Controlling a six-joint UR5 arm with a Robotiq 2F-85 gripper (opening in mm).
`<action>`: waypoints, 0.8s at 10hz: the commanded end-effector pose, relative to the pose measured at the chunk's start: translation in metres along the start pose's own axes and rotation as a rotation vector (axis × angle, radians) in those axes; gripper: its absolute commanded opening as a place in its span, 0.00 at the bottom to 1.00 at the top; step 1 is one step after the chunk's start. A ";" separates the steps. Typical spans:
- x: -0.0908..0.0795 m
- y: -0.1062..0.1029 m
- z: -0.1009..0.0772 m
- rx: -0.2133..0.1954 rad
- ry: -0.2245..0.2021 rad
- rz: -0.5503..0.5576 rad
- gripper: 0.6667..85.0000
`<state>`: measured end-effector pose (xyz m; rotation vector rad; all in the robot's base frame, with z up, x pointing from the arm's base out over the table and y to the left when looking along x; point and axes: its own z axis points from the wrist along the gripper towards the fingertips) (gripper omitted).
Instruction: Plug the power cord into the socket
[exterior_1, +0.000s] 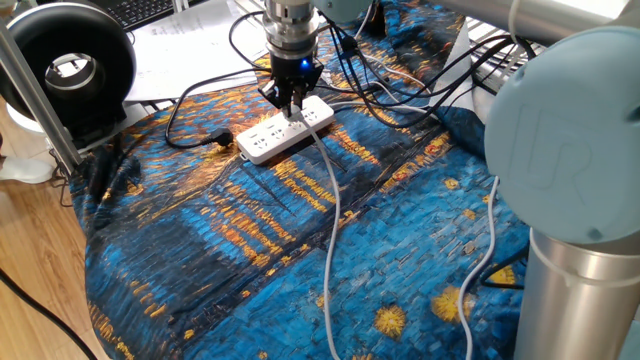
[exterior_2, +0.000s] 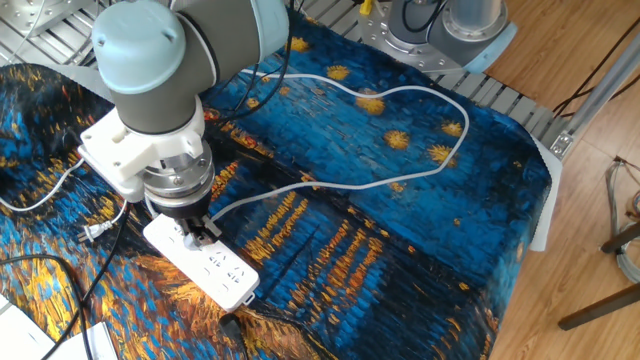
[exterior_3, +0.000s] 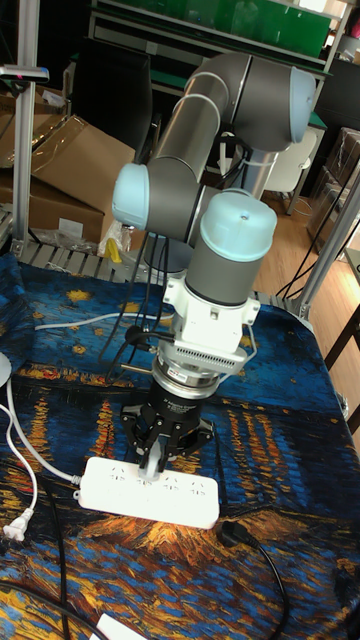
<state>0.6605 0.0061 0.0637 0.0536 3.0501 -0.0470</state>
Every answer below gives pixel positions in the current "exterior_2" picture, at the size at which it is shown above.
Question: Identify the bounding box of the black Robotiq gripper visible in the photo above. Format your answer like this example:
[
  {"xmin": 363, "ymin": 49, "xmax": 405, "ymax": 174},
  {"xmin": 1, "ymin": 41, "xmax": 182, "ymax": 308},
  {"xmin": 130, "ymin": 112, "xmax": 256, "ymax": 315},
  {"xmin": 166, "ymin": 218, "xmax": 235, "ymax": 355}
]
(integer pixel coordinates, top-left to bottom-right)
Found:
[{"xmin": 158, "ymin": 196, "xmax": 225, "ymax": 241}]

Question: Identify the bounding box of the grey power cord with plug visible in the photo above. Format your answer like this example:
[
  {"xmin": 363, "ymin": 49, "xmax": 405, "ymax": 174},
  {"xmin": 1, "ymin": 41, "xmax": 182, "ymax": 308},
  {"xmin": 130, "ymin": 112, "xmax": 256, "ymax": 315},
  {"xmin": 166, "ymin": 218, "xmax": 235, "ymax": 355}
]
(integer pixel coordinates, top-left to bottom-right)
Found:
[{"xmin": 182, "ymin": 69, "xmax": 471, "ymax": 252}]

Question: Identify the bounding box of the white power strip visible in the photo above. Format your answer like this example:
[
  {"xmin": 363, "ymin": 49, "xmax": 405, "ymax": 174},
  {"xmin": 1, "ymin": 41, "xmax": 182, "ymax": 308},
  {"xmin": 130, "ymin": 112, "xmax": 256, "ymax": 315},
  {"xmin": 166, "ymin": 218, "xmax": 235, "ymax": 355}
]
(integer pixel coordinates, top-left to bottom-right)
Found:
[{"xmin": 142, "ymin": 212, "xmax": 262, "ymax": 312}]

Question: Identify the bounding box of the starry night painted tablecloth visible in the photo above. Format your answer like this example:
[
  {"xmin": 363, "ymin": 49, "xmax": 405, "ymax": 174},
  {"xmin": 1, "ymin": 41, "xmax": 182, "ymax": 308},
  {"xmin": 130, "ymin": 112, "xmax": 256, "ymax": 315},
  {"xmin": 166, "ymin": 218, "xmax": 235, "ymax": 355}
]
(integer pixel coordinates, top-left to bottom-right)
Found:
[{"xmin": 0, "ymin": 0, "xmax": 564, "ymax": 360}]

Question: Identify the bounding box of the white paper sheet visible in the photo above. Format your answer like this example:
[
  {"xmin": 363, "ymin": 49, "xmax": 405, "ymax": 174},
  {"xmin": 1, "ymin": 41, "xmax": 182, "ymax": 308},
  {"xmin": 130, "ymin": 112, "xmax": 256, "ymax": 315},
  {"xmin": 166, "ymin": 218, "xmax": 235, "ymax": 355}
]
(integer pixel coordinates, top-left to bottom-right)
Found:
[
  {"xmin": 47, "ymin": 322, "xmax": 120, "ymax": 360},
  {"xmin": 0, "ymin": 294, "xmax": 56, "ymax": 360}
]

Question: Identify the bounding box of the perforated aluminium plate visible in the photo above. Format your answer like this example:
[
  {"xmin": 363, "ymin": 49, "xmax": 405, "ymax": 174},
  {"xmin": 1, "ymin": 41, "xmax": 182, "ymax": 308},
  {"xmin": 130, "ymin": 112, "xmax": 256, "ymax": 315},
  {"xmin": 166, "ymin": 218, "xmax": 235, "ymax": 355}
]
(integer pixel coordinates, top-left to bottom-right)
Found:
[{"xmin": 0, "ymin": 0, "xmax": 96, "ymax": 37}]

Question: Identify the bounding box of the dark wooden stool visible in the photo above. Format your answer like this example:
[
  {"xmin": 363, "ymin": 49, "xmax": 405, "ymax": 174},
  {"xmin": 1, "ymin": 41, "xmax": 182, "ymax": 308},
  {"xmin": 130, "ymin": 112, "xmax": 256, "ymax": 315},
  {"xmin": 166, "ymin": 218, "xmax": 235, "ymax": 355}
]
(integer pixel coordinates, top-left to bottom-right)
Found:
[{"xmin": 557, "ymin": 222, "xmax": 640, "ymax": 332}]

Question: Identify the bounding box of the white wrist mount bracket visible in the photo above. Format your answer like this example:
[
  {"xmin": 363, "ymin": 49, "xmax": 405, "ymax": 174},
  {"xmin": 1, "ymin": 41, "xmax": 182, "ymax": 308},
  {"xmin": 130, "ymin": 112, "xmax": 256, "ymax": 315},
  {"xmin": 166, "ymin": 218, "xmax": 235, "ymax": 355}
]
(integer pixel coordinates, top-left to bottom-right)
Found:
[{"xmin": 77, "ymin": 97, "xmax": 214, "ymax": 204}]

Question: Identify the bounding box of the thin white two-prong cord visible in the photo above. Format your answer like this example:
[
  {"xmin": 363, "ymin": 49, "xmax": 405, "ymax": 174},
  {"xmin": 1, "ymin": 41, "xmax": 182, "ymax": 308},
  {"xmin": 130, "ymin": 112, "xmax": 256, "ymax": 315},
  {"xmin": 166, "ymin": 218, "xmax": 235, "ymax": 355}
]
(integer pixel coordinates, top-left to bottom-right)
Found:
[{"xmin": 0, "ymin": 158, "xmax": 130, "ymax": 245}]

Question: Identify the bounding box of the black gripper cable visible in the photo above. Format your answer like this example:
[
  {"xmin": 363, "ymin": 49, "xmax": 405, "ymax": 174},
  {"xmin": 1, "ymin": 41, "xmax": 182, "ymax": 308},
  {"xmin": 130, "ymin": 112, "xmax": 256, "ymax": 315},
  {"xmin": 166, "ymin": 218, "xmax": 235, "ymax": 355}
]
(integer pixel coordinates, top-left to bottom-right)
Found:
[{"xmin": 204, "ymin": 0, "xmax": 301, "ymax": 126}]

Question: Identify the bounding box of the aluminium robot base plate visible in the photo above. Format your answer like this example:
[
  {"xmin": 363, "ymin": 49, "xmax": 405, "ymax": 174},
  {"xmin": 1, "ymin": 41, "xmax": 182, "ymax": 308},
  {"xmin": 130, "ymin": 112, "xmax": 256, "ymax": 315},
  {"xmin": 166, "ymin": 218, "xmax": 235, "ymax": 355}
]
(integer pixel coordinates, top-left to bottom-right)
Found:
[{"xmin": 357, "ymin": 2, "xmax": 496, "ymax": 77}]

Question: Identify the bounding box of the dark floor cable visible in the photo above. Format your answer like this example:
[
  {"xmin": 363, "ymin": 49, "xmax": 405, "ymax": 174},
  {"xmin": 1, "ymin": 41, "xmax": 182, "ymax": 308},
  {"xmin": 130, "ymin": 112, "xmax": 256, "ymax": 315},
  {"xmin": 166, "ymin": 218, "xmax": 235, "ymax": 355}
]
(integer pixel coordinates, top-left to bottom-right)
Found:
[
  {"xmin": 552, "ymin": 17, "xmax": 640, "ymax": 115},
  {"xmin": 559, "ymin": 74, "xmax": 640, "ymax": 120}
]

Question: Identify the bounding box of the aluminium frame post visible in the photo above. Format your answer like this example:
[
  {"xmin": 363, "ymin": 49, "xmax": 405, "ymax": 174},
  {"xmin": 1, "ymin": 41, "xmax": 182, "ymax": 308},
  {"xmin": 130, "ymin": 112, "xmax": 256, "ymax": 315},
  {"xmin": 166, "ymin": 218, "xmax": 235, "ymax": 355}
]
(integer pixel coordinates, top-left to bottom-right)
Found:
[{"xmin": 548, "ymin": 29, "xmax": 640, "ymax": 162}]

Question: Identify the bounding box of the grey cable bundle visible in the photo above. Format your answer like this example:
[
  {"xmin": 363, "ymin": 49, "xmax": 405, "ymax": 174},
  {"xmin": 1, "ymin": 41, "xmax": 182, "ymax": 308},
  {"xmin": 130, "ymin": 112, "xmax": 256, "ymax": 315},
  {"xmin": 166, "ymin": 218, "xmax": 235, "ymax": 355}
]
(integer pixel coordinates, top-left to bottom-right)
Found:
[{"xmin": 604, "ymin": 155, "xmax": 640, "ymax": 285}]

